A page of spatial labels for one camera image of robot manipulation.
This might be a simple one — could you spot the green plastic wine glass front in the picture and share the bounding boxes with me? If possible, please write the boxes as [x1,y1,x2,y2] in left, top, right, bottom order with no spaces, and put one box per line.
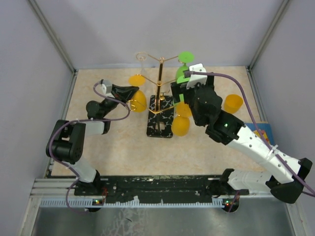
[175,51,194,80]

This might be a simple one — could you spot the orange plastic wine glass back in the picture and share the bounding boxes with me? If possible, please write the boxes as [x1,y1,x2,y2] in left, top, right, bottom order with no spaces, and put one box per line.
[128,74,147,113]

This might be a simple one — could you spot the green plastic wine glass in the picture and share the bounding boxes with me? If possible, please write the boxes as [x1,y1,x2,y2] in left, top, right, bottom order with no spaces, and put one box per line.
[175,51,194,80]
[171,76,192,105]

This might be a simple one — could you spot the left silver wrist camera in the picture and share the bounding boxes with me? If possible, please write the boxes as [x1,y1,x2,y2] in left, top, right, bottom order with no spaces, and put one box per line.
[100,79,113,96]

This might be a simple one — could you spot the clear wine glass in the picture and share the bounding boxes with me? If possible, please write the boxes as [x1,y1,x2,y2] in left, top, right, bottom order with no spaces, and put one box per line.
[135,52,148,78]

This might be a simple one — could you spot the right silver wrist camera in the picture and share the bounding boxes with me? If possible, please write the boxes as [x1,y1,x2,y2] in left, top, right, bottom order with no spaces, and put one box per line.
[184,63,207,89]

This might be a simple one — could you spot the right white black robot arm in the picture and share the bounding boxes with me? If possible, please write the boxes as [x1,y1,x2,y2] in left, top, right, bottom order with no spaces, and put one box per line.
[171,72,313,204]

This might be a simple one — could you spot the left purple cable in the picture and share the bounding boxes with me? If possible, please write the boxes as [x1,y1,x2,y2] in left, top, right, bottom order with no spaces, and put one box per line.
[48,82,131,215]

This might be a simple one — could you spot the black mounting rail base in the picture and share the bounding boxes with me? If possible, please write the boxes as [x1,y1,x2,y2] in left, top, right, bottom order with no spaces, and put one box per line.
[71,174,249,212]

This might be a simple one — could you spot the green plastic wine glass back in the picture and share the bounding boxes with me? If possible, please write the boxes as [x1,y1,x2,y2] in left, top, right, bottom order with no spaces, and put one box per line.
[171,76,192,105]

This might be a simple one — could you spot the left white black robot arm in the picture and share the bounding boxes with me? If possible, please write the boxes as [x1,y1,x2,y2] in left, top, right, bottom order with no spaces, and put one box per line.
[46,80,139,195]

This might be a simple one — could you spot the orange plastic wine glass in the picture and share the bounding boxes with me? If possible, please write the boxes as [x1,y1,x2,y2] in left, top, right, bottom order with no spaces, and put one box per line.
[171,102,192,137]
[223,94,243,114]
[128,74,147,113]

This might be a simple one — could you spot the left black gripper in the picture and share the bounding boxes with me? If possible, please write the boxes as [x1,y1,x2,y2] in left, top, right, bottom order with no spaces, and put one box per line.
[102,84,140,118]

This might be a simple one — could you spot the blue yellow picture board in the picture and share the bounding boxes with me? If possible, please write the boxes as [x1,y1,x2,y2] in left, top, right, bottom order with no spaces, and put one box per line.
[245,122,275,146]

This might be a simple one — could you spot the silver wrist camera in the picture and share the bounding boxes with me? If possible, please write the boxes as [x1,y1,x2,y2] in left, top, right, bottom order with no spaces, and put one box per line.
[184,63,207,89]
[100,79,113,96]

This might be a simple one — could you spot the gold wine glass rack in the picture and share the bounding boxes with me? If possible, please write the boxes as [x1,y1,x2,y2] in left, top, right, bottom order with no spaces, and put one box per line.
[125,51,183,139]

